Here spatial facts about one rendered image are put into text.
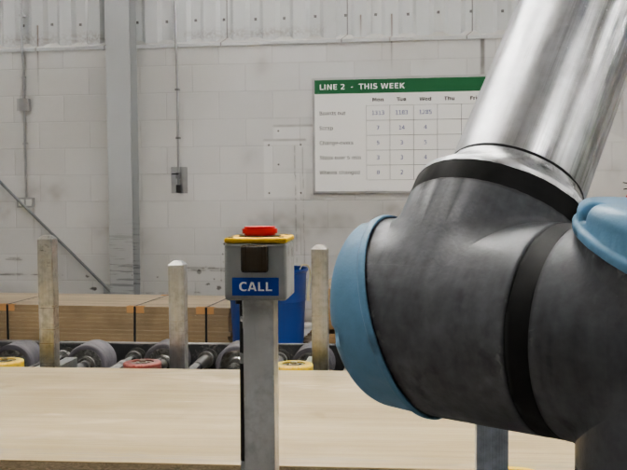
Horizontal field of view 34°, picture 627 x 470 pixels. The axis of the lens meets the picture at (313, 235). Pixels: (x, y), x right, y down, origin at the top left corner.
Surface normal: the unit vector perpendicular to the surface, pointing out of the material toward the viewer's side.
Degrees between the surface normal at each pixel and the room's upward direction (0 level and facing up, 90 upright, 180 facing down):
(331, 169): 90
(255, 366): 90
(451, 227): 55
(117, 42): 90
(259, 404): 90
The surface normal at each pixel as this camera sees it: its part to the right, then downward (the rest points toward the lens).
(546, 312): -0.66, -0.23
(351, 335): -0.70, 0.17
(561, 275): -0.55, -0.58
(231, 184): -0.15, 0.05
